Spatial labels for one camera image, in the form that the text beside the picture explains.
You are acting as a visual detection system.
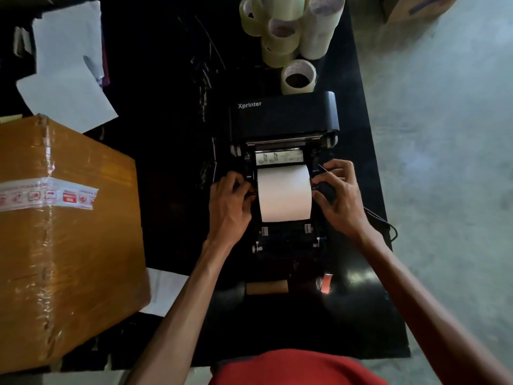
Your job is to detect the white paper sheet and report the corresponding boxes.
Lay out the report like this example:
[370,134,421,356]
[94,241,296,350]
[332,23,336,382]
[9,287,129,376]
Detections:
[32,1,105,82]
[139,268,190,317]
[16,64,119,134]

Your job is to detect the person's left forearm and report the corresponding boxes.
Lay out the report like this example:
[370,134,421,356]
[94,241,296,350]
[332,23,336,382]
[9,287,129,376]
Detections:
[124,235,242,385]

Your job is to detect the clear tape roll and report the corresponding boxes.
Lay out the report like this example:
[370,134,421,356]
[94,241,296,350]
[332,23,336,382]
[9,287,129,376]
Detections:
[261,36,298,69]
[268,17,302,51]
[261,0,309,23]
[281,59,317,96]
[239,0,267,37]

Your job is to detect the black label printer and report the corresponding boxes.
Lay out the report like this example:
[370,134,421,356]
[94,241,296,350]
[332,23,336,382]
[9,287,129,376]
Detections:
[228,91,341,279]

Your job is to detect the person's left hand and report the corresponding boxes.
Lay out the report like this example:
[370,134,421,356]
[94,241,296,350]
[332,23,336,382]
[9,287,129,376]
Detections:
[208,171,257,247]

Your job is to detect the person's right hand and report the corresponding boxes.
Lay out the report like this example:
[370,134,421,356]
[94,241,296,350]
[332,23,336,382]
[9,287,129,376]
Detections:
[311,159,372,242]

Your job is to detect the tall white sticker roll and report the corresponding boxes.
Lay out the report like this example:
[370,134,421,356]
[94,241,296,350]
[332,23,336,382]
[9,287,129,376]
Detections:
[300,0,346,61]

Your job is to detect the large taped cardboard box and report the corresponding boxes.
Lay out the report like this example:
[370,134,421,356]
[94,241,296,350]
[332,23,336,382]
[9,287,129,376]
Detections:
[0,114,151,375]

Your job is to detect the small open cardboard box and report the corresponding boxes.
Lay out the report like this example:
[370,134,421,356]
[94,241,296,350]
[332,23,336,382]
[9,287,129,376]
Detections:
[381,0,461,24]

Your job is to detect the brown cardboard tube core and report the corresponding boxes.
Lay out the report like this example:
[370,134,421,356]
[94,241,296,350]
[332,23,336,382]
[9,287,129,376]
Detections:
[246,280,290,295]

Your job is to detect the person's right forearm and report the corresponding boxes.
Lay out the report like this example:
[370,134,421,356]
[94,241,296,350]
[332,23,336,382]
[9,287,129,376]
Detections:
[352,227,513,385]

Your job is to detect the black power cable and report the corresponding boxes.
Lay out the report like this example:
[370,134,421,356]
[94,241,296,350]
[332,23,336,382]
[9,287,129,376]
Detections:
[363,206,398,243]

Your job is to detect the white label paper roll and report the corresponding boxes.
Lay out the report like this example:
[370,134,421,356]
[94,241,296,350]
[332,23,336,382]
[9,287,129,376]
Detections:
[257,164,313,223]

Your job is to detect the red shirt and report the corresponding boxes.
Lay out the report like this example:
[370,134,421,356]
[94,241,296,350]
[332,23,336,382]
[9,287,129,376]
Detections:
[208,349,389,385]

